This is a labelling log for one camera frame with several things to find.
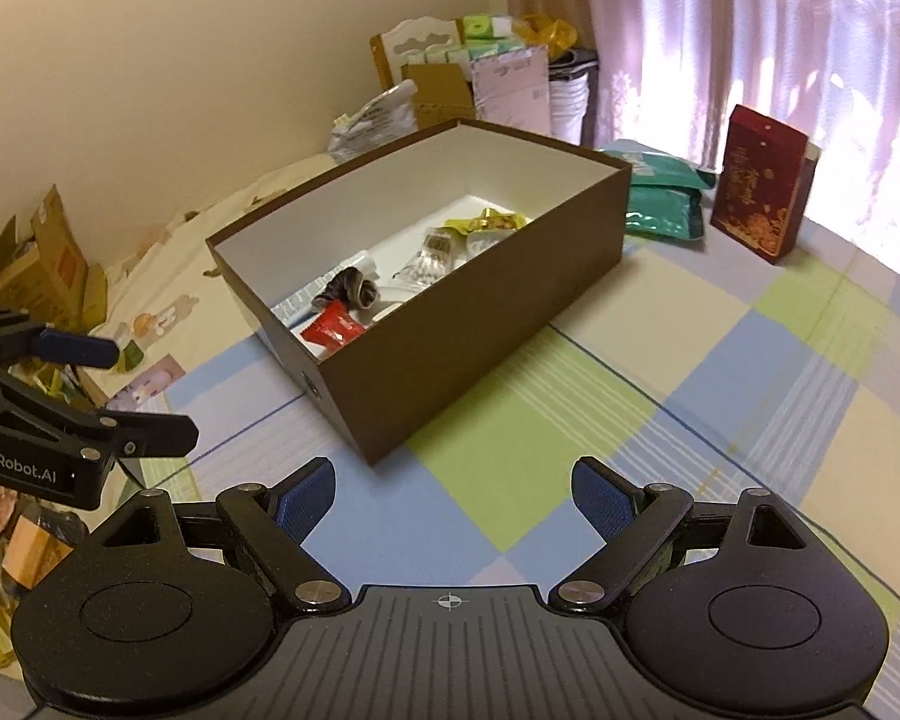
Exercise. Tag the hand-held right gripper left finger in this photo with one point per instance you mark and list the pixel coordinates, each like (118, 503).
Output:
(307, 499)

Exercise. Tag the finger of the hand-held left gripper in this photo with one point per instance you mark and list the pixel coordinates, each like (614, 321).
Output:
(150, 436)
(75, 349)

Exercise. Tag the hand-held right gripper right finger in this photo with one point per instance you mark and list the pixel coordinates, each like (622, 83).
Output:
(600, 495)

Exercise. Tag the red snack packet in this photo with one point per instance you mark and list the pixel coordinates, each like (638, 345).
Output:
(334, 326)

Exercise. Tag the dark hair scrunchie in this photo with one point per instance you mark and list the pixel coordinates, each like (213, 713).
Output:
(345, 289)

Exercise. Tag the brown cardboard shoe box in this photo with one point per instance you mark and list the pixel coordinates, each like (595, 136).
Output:
(457, 330)

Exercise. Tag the cotton swab bag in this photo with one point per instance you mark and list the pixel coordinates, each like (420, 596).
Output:
(431, 259)

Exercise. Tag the gold foil packet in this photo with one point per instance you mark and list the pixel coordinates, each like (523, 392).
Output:
(487, 223)

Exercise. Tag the pastel printed packet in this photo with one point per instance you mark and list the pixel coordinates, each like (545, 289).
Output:
(150, 382)

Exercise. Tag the orange small box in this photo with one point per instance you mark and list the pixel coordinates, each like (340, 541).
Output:
(34, 551)

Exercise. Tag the open cardboard box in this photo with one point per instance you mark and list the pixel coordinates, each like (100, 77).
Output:
(45, 262)

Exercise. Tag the checked bed sheet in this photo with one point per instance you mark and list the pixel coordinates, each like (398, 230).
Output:
(720, 427)

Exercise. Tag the red gift box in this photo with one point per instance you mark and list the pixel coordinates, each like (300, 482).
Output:
(761, 180)

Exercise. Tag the clear plastic bag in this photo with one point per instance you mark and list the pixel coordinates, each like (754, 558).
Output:
(371, 120)

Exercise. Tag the white plastic bin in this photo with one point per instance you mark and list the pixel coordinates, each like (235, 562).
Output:
(570, 101)

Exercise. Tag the pink mailer bag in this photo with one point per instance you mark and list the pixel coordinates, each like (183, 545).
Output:
(510, 90)

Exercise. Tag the small brown cardboard box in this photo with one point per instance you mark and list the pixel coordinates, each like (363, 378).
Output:
(439, 97)

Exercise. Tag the yellow plastic bag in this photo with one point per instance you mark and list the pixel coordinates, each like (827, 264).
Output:
(551, 31)

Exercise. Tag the green tissue packs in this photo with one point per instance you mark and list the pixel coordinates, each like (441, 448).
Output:
(487, 34)

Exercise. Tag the pink curtain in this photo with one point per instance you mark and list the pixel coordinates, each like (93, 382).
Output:
(720, 30)

